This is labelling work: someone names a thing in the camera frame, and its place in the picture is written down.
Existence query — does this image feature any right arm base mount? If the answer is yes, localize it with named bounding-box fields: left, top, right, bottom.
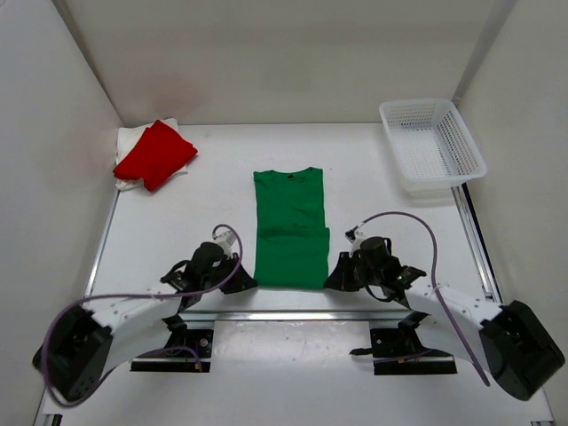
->
left=350, top=312, right=457, bottom=376

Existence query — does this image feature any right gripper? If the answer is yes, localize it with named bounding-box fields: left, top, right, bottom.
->
left=326, top=252, right=383, bottom=292

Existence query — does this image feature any white plastic basket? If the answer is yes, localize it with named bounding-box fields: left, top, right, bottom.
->
left=379, top=98, right=487, bottom=196

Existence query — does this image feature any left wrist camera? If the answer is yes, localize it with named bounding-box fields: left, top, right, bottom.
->
left=212, top=230, right=236, bottom=248

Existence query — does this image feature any green t shirt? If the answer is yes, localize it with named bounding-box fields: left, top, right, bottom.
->
left=253, top=167, right=330, bottom=291

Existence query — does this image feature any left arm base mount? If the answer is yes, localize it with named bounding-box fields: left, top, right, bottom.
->
left=130, top=315, right=214, bottom=374

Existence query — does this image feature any aluminium frame rail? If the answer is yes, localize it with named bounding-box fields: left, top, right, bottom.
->
left=452, top=184, right=502, bottom=303

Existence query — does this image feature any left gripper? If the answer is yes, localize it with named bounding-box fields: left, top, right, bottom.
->
left=201, top=252, right=256, bottom=294

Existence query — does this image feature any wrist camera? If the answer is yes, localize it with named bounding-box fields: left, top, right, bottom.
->
left=212, top=230, right=236, bottom=248
left=344, top=226, right=367, bottom=245

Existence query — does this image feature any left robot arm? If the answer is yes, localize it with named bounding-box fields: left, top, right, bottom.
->
left=32, top=242, right=257, bottom=408

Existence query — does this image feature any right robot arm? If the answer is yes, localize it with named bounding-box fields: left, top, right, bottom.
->
left=324, top=232, right=565, bottom=401

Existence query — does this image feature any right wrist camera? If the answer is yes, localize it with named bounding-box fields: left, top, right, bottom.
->
left=344, top=226, right=367, bottom=245

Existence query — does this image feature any red t shirt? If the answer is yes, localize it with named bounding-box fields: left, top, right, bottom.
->
left=113, top=120, right=198, bottom=193

